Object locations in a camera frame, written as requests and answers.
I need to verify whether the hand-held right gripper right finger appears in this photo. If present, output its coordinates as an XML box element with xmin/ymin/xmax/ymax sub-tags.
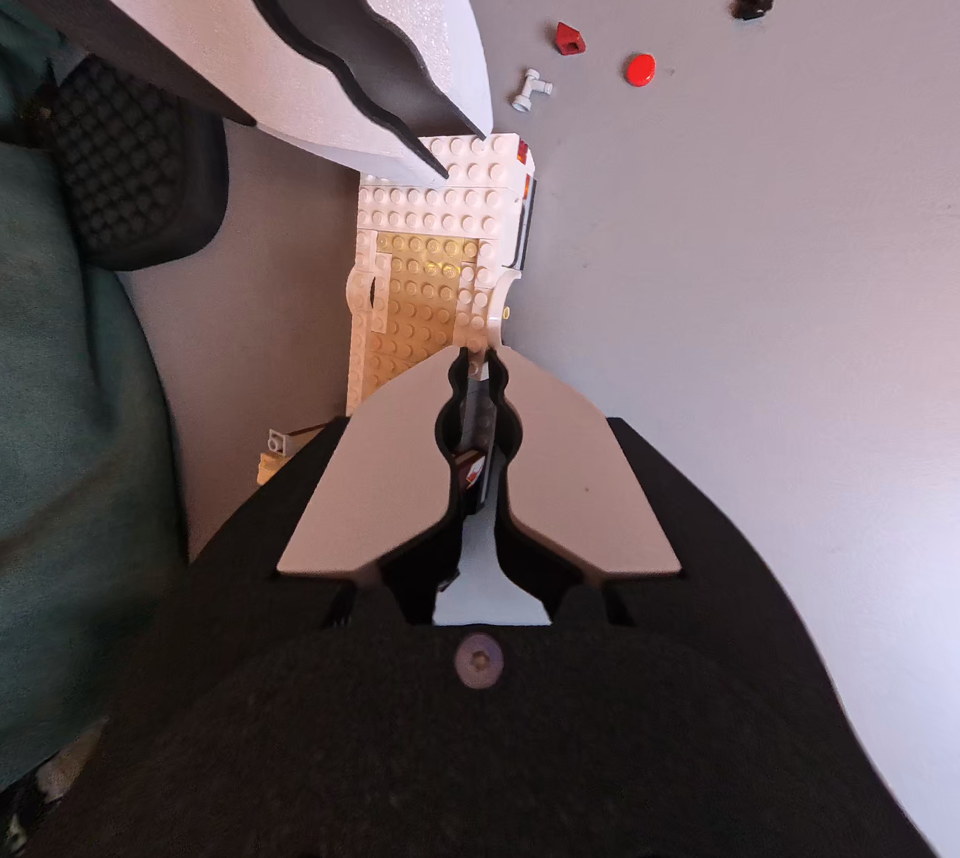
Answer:
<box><xmin>486</xmin><ymin>345</ymin><xmax>684</xmax><ymax>585</ymax></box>

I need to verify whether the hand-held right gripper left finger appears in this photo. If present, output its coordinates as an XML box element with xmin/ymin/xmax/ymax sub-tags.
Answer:
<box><xmin>276</xmin><ymin>345</ymin><xmax>470</xmax><ymax>585</ymax></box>

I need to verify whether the white long brick plate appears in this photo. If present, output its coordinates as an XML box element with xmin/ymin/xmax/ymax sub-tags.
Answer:
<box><xmin>408</xmin><ymin>132</ymin><xmax>526</xmax><ymax>192</ymax></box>
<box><xmin>358</xmin><ymin>181</ymin><xmax>525</xmax><ymax>235</ymax></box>

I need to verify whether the toy brick truck model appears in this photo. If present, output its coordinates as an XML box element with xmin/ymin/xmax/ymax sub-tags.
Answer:
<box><xmin>256</xmin><ymin>132</ymin><xmax>538</xmax><ymax>522</ymax></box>

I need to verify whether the small grey brick piece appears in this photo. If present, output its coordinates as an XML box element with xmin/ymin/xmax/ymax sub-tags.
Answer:
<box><xmin>510</xmin><ymin>69</ymin><xmax>555</xmax><ymax>114</ymax></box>

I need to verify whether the black wrist rest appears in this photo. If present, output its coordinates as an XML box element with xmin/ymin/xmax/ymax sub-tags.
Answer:
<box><xmin>48</xmin><ymin>55</ymin><xmax>230</xmax><ymax>272</ymax></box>

